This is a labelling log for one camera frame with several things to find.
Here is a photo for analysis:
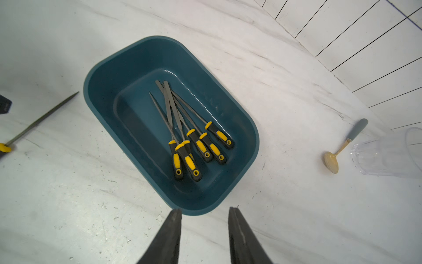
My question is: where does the gold spoon black handle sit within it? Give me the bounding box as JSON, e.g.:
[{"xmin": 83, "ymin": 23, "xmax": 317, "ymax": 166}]
[{"xmin": 323, "ymin": 118, "xmax": 369, "ymax": 174}]

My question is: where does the clear glass cup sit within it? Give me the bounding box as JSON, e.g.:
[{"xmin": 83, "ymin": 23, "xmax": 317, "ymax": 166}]
[{"xmin": 351, "ymin": 127, "xmax": 422, "ymax": 179}]

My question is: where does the teal plastic storage box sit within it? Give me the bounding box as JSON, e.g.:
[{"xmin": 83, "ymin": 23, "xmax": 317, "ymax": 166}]
[{"xmin": 84, "ymin": 36, "xmax": 259, "ymax": 216}]

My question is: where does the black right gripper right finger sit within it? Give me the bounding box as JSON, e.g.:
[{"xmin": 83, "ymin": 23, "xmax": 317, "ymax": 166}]
[{"xmin": 228, "ymin": 207, "xmax": 273, "ymax": 264}]

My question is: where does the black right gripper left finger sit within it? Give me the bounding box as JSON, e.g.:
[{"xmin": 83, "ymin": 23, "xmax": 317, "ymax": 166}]
[{"xmin": 137, "ymin": 209, "xmax": 182, "ymax": 264}]

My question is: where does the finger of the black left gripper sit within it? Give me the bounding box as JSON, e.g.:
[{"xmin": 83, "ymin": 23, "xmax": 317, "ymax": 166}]
[{"xmin": 0, "ymin": 95, "xmax": 12, "ymax": 114}]

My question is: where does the file tool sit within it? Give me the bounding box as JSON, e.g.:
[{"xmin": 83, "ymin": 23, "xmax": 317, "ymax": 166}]
[
  {"xmin": 163, "ymin": 80, "xmax": 227, "ymax": 165},
  {"xmin": 1, "ymin": 92, "xmax": 79, "ymax": 158},
  {"xmin": 174, "ymin": 99, "xmax": 213, "ymax": 163},
  {"xmin": 171, "ymin": 91, "xmax": 235, "ymax": 149},
  {"xmin": 149, "ymin": 92, "xmax": 184, "ymax": 180},
  {"xmin": 164, "ymin": 81, "xmax": 202, "ymax": 182}
]

